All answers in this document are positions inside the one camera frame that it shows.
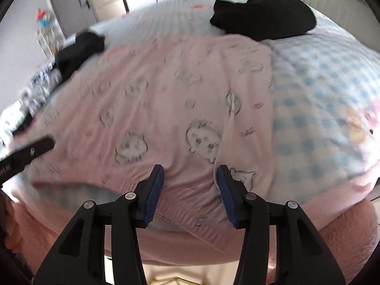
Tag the silver patterned garment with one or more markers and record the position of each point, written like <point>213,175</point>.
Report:
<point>32,92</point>

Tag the pink printed pajama pants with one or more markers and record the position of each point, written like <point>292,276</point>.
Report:
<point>148,80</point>

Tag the blue checked cartoon blanket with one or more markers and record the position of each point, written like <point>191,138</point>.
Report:
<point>311,95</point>

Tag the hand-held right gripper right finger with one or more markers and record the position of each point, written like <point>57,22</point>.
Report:
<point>226,196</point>

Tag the pink fleece blanket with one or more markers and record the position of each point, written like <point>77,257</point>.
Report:
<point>341,237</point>

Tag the folded black garment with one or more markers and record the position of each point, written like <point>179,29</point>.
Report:
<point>261,14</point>

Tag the black garment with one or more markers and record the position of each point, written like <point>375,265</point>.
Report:
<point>80,50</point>
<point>261,14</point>

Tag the small toy shelf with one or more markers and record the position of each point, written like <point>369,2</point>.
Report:
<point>49,41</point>

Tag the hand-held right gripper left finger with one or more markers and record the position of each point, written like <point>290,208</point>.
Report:
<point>154,196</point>

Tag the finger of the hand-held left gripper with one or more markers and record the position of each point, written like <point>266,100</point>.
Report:
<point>29,152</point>

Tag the red blue wall plush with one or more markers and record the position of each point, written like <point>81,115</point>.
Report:
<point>43,17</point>

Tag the grey door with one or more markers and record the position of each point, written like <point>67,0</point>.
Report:
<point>68,3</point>

